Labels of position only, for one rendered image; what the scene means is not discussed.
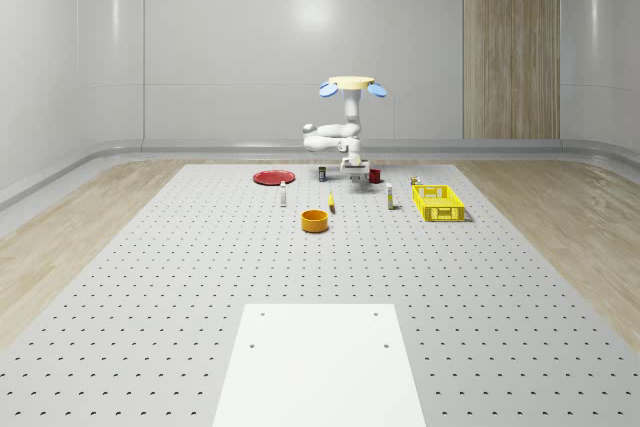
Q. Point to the small white bottle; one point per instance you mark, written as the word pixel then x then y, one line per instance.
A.
pixel 283 195

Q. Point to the red plate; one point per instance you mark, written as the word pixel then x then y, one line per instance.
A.
pixel 274 177

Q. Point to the flat-sided can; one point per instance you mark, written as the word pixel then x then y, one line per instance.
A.
pixel 322 174

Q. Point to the red mug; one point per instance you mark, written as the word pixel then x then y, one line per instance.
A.
pixel 375 176

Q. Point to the white board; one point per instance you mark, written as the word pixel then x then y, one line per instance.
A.
pixel 320 367

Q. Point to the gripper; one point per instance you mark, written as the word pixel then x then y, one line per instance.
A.
pixel 356 168

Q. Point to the yellow carton box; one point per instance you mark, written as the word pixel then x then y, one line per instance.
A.
pixel 389 195

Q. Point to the banana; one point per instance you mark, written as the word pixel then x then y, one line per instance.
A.
pixel 331 201

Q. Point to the drone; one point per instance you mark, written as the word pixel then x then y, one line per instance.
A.
pixel 352 81

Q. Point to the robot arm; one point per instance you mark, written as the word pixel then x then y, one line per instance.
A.
pixel 351 107

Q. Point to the yellow bowl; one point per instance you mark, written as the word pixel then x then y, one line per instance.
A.
pixel 314 223

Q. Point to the yellow basket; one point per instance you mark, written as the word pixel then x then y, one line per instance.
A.
pixel 440 212

